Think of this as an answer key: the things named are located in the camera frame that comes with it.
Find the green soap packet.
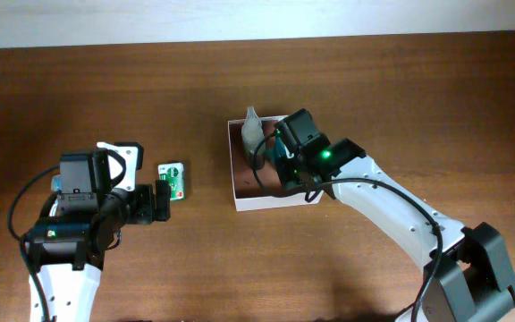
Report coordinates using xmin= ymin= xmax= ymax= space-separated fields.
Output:
xmin=157 ymin=162 xmax=185 ymax=201

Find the teal mouthwash bottle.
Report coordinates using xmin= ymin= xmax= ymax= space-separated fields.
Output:
xmin=271 ymin=137 xmax=288 ymax=166

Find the clear bottle with purple liquid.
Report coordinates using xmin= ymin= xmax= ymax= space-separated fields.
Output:
xmin=241 ymin=106 xmax=266 ymax=170

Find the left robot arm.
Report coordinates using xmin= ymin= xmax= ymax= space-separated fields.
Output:
xmin=20 ymin=144 xmax=171 ymax=321

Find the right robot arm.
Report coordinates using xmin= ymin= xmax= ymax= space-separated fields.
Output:
xmin=272 ymin=109 xmax=515 ymax=322

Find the white cardboard box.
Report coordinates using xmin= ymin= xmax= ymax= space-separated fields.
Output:
xmin=227 ymin=115 xmax=323 ymax=212

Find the blue white toothbrush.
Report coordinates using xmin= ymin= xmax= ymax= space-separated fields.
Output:
xmin=51 ymin=174 xmax=62 ymax=191

